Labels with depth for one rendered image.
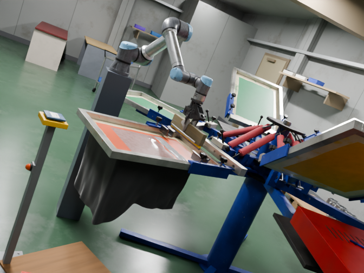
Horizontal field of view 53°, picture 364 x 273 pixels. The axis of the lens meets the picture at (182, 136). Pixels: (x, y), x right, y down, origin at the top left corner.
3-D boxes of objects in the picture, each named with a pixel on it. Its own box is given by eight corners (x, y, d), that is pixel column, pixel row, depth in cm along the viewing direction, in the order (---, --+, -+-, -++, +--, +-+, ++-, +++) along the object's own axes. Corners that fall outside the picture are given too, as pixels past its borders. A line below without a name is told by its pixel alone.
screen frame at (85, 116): (109, 157, 171) (112, 150, 170) (76, 113, 216) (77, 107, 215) (227, 176, 218) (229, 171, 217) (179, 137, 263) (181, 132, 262)
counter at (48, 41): (59, 57, 962) (67, 31, 945) (56, 71, 779) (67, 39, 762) (33, 48, 937) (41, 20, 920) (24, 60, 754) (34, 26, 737)
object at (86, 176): (92, 226, 191) (120, 154, 181) (70, 183, 226) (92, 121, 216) (97, 226, 193) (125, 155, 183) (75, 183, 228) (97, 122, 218)
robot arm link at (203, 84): (207, 76, 226) (216, 80, 220) (200, 92, 228) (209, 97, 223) (199, 73, 220) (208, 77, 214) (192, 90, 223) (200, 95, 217)
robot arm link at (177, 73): (164, 8, 228) (181, 73, 210) (177, 14, 235) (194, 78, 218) (153, 19, 235) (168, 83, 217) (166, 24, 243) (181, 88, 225)
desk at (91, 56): (102, 72, 1007) (111, 45, 989) (106, 84, 874) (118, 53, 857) (75, 63, 978) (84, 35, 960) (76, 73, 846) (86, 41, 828)
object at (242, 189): (211, 286, 275) (291, 125, 244) (184, 252, 305) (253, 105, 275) (246, 283, 299) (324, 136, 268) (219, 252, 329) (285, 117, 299)
